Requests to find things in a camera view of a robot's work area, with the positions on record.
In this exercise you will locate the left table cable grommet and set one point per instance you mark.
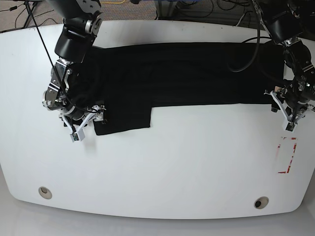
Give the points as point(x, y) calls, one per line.
point(45, 193)

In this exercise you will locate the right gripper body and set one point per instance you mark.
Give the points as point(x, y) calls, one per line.
point(76, 120)

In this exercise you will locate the red tape rectangle marking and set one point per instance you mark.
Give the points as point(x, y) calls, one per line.
point(285, 154)

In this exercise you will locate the black t-shirt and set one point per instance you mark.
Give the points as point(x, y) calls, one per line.
point(129, 81)

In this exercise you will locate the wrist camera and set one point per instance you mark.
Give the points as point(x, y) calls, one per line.
point(289, 126)
point(77, 136)

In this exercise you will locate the black tripod stand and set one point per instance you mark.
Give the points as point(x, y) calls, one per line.
point(29, 9)

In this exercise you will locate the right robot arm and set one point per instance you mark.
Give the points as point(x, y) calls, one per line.
point(71, 49)

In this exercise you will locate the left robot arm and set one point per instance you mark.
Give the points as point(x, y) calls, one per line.
point(283, 28)

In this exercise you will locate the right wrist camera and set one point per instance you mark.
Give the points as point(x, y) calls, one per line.
point(77, 136)

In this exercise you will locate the table cable grommet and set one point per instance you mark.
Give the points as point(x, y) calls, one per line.
point(261, 202)
point(45, 193)

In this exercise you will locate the right table cable grommet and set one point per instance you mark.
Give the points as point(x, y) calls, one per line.
point(261, 202)

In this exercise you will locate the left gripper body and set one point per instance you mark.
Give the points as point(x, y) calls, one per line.
point(294, 106)

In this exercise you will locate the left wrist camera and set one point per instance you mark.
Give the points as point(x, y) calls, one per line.
point(289, 126)

